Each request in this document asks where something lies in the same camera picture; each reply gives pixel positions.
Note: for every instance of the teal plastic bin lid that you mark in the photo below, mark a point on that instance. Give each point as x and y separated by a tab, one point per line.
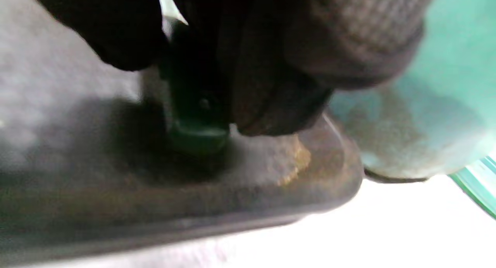
480	186

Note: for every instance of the teal plastic storage bin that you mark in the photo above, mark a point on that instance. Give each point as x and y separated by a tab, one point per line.
426	124

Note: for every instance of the person's right hand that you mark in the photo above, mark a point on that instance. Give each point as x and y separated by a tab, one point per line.
310	35

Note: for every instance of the green plastic garden scoop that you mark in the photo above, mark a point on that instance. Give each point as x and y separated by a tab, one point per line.
197	136

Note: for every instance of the dark brown plastic tray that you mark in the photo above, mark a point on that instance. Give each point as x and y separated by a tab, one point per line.
116	198

